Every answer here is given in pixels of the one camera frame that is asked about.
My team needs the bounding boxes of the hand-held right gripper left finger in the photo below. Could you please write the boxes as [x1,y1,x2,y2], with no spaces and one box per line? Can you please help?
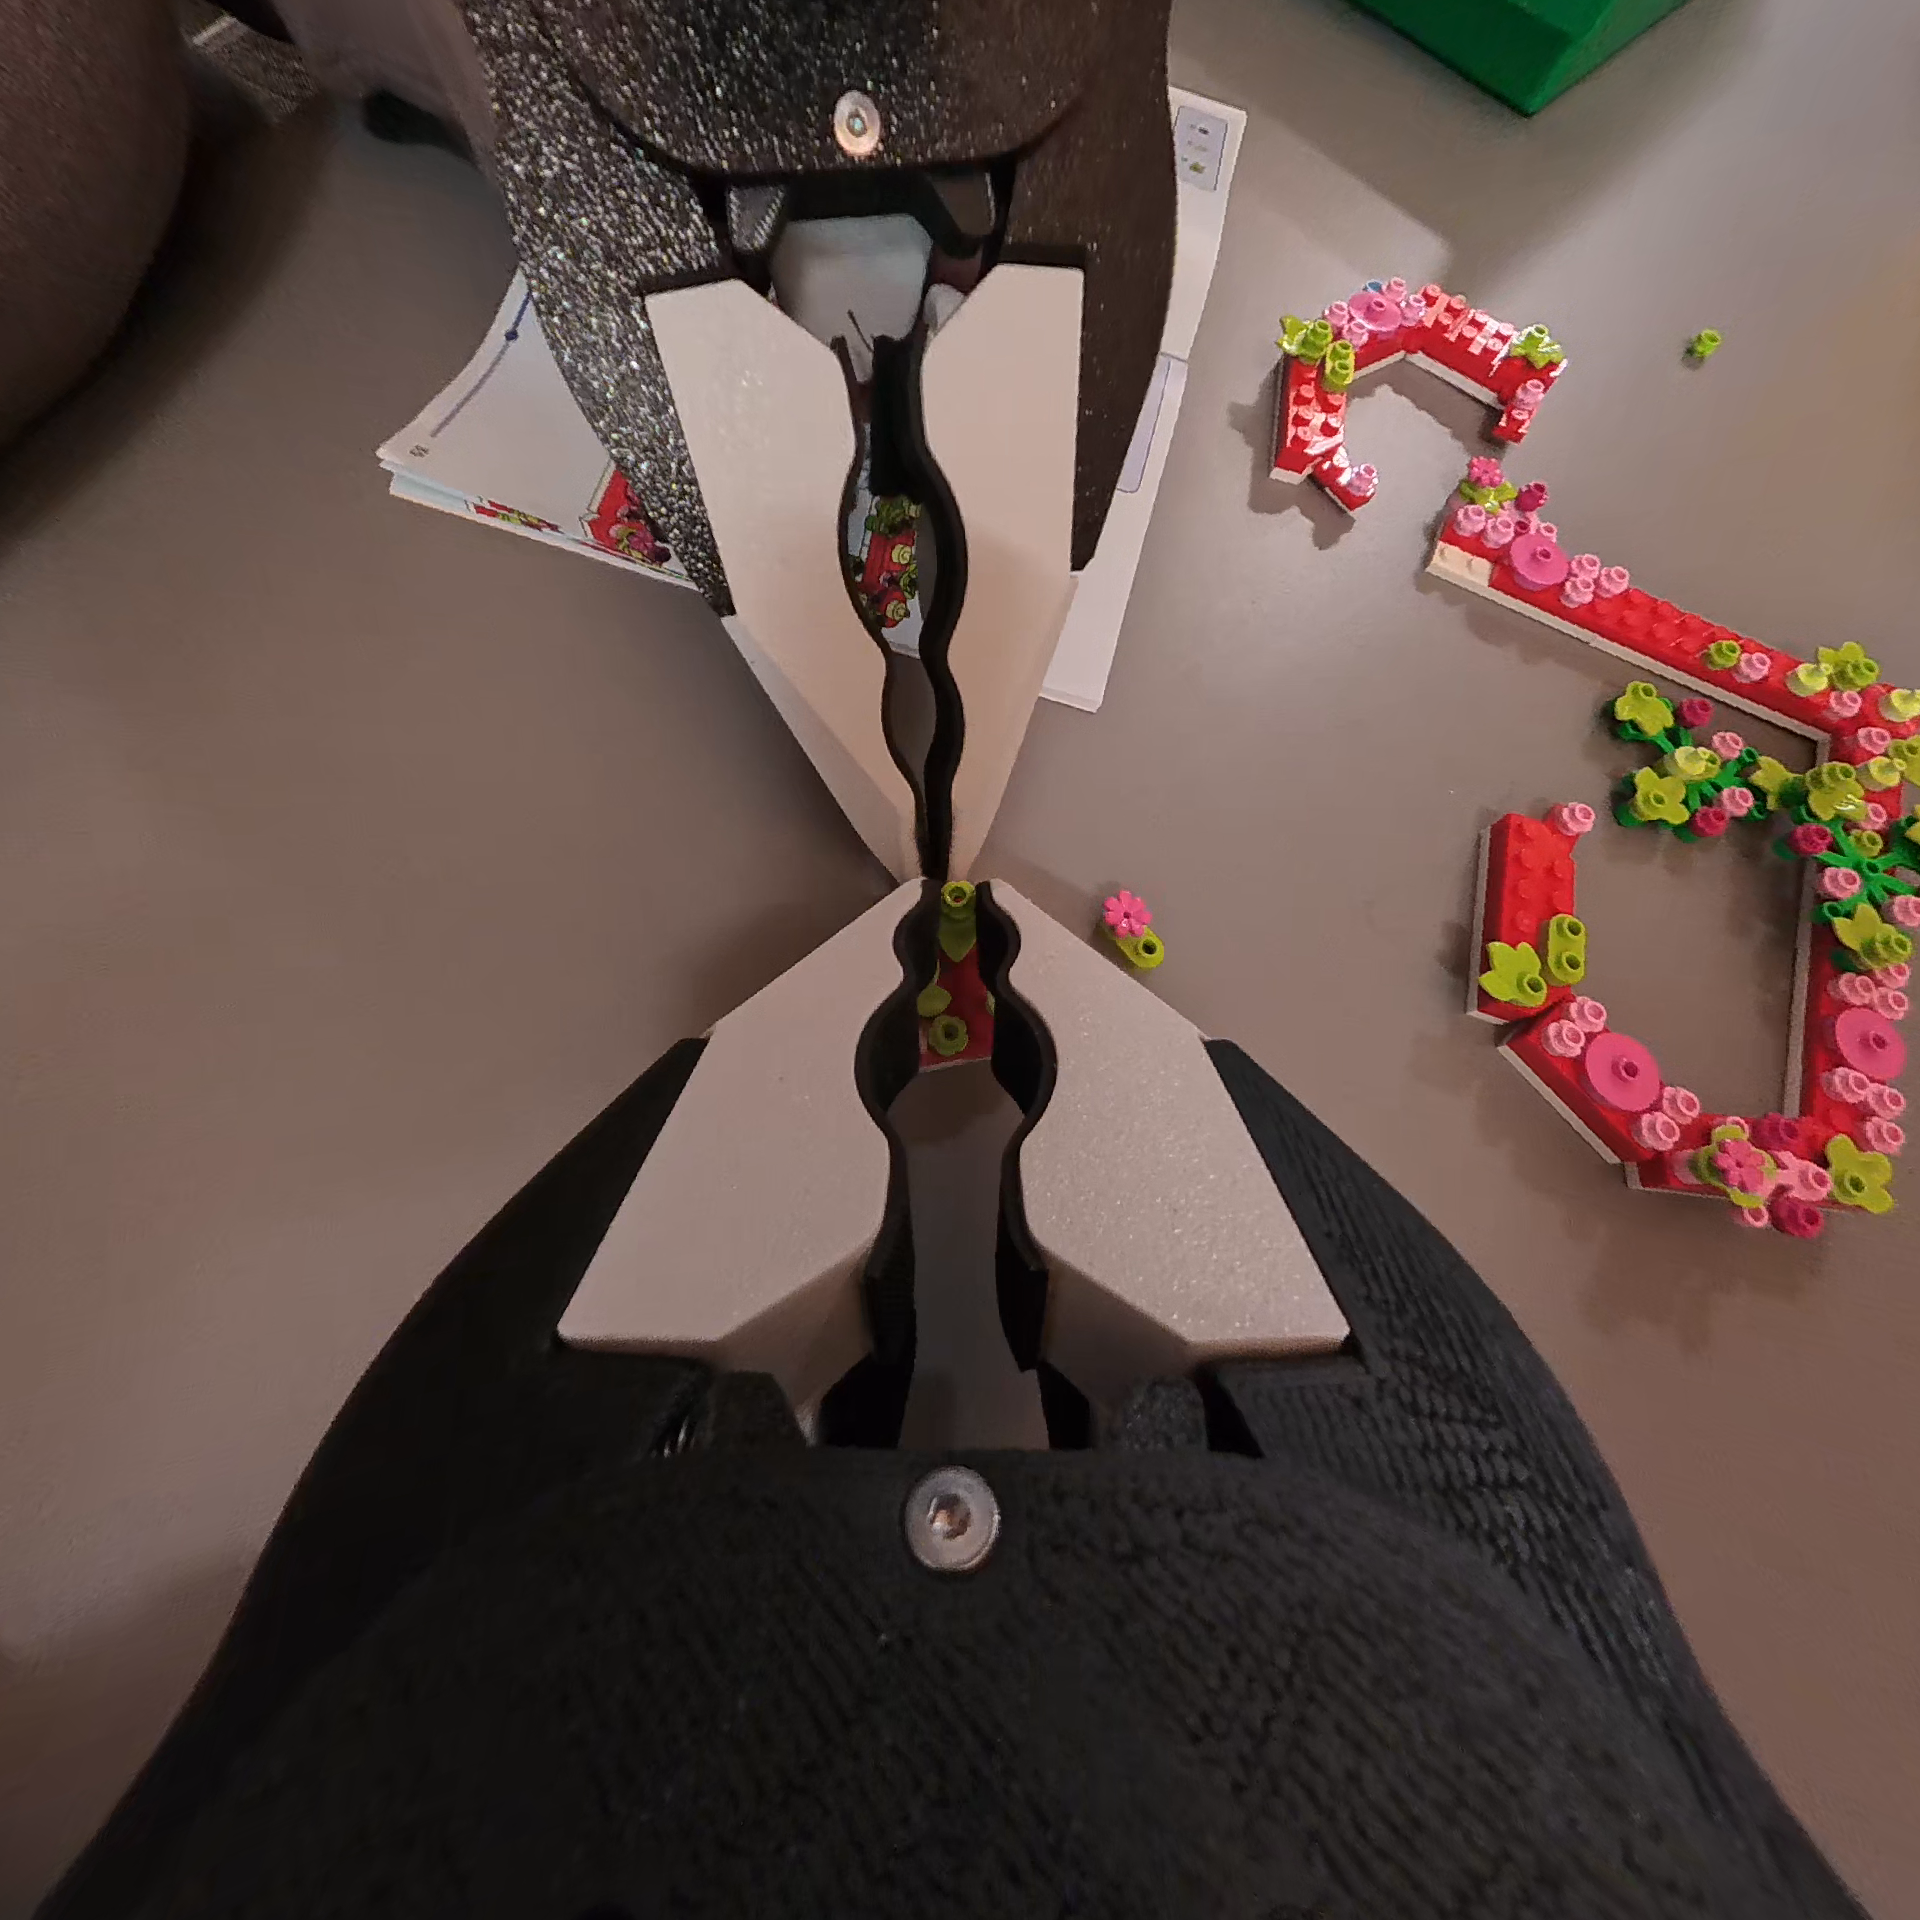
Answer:
[559,876,941,1443]

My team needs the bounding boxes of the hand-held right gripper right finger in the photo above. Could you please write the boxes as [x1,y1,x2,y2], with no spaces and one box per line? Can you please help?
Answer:
[975,876,1360,1450]

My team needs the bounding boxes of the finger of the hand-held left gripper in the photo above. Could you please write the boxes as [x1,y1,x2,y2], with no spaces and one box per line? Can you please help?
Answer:
[643,274,930,888]
[871,263,1089,888]

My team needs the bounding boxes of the red lego segment with string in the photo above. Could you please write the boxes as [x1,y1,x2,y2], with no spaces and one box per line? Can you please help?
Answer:
[914,930,1000,1070]

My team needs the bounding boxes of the lego instruction booklet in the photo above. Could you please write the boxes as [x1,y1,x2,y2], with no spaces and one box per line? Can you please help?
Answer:
[374,87,1249,715]

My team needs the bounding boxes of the small red lego flower segment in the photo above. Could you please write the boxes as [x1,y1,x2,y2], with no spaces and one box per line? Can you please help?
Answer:
[1272,276,1571,517]

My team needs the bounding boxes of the green plastic bin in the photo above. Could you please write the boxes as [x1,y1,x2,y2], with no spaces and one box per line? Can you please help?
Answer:
[1343,0,1698,120]

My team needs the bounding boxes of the person's brown clothed body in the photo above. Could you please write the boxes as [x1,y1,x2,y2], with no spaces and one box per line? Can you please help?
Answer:
[0,0,194,452]

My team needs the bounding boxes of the large red lego flower frame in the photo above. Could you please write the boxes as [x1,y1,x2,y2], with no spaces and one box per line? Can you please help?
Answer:
[1425,457,1920,1240]

